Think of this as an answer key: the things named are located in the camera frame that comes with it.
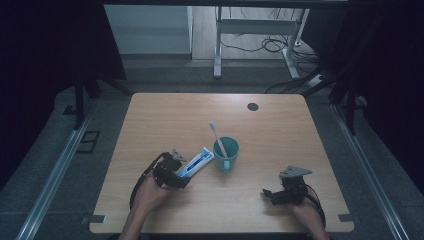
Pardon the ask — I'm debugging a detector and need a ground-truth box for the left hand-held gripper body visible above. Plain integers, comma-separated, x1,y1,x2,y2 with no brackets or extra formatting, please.
152,148,188,188

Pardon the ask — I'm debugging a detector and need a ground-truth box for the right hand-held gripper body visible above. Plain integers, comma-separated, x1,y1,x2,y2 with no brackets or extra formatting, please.
279,165,314,206

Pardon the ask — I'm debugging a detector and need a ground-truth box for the blue white toothpaste tube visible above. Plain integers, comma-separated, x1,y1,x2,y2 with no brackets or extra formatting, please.
176,146,216,179

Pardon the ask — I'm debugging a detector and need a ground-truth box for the teal cup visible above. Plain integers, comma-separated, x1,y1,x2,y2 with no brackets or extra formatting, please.
212,136,241,173

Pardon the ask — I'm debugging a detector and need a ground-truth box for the pink toothbrush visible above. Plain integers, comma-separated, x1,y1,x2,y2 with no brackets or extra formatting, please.
208,120,230,159

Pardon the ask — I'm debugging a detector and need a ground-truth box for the person's right hand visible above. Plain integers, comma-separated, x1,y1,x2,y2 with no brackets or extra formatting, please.
287,199,324,232

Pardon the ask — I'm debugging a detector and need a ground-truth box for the person's left hand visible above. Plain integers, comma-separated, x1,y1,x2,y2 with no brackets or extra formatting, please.
132,172,172,218

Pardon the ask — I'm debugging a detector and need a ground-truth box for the black metal stand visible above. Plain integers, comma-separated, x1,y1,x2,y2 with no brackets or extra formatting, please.
301,64,360,136
73,71,134,132

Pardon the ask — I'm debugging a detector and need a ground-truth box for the white power strip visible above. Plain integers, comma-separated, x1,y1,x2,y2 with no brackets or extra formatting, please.
306,73,326,89

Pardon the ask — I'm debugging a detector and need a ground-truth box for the white cabinet panel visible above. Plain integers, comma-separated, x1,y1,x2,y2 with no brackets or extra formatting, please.
103,4,194,56

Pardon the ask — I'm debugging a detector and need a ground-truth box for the dark curtain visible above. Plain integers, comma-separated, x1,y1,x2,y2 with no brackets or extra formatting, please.
0,0,128,191
301,0,424,198

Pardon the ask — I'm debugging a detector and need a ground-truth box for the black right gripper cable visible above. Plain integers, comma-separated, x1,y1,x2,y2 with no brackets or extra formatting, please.
303,190,328,229

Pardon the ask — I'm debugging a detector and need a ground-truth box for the metal floor rail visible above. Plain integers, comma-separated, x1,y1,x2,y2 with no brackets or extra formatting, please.
330,102,411,240
14,99,98,240

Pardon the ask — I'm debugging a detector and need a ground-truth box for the white desk frame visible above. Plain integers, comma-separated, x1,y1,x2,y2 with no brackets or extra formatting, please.
213,6,311,80

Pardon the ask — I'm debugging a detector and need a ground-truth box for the black floor cable bundle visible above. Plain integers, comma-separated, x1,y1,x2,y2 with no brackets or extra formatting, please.
219,33,323,73

